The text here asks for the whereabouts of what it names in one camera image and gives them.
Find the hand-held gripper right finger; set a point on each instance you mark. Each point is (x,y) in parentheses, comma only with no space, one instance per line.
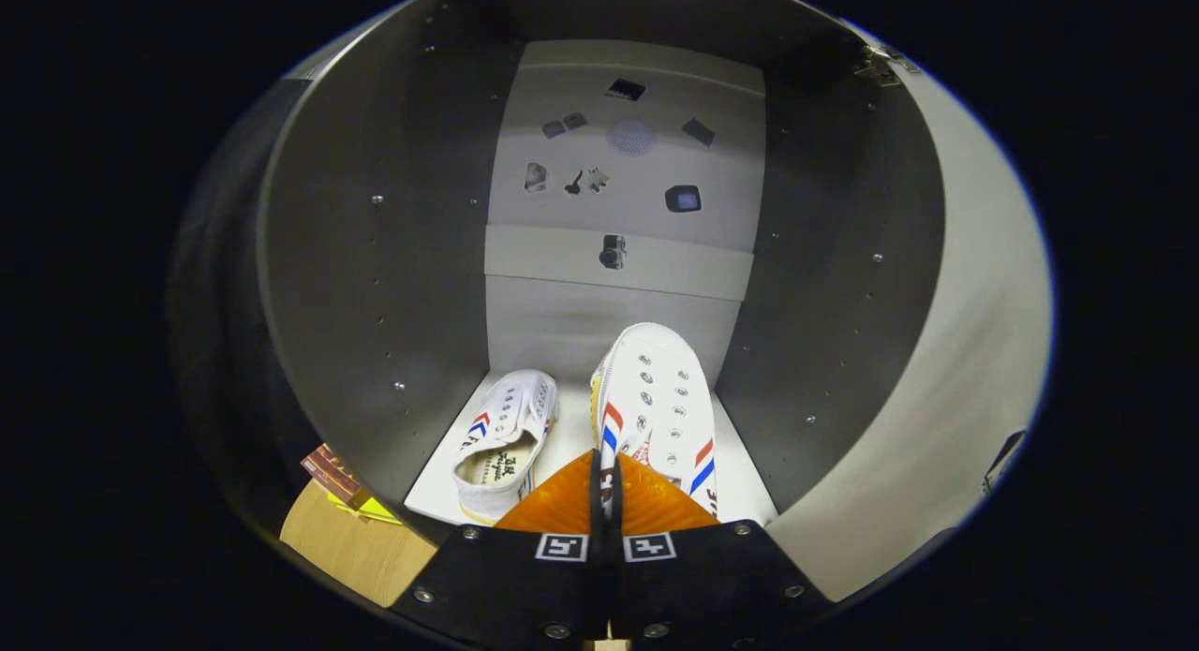
(712,585)

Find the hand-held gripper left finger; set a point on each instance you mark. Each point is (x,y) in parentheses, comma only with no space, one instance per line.
(525,585)

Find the white canvas shoe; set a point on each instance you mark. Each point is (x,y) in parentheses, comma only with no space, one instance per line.
(501,445)
(656,398)

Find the grey shoe cabinet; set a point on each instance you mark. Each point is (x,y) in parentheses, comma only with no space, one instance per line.
(375,286)

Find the white cabinet shelf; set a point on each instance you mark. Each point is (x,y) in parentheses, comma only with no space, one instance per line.
(567,426)

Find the metal door hinge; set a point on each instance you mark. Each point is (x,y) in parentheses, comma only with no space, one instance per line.
(880,66)

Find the yellow cover book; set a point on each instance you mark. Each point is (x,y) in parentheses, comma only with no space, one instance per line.
(375,512)

